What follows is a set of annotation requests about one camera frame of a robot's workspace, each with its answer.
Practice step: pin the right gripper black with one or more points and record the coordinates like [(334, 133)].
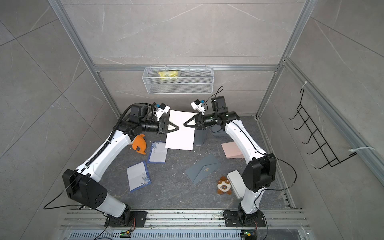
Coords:
[(199, 122)]

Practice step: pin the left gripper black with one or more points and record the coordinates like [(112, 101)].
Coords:
[(161, 127)]

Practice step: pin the pink envelope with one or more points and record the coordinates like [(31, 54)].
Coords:
[(232, 151)]

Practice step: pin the white blue letter paper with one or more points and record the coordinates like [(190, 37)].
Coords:
[(138, 176)]

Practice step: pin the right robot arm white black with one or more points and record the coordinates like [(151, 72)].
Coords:
[(260, 171)]

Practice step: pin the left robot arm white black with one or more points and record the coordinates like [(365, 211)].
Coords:
[(82, 184)]

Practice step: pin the orange shark plush toy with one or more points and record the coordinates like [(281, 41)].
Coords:
[(139, 144)]

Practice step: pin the yellow packet in basket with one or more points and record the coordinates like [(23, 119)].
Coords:
[(169, 75)]

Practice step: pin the white rectangular box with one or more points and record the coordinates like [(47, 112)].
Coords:
[(237, 183)]

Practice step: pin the brown white bear plush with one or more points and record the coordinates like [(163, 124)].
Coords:
[(224, 186)]

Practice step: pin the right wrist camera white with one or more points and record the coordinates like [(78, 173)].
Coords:
[(199, 106)]

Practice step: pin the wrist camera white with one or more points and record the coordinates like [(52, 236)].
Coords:
[(161, 109), (199, 106)]

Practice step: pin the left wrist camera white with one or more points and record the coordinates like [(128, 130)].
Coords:
[(161, 109)]

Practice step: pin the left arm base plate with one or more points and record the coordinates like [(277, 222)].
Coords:
[(129, 219)]

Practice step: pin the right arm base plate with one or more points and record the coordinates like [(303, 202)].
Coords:
[(238, 218)]

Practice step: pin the black wire hook rack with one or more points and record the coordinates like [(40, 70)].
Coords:
[(316, 136)]

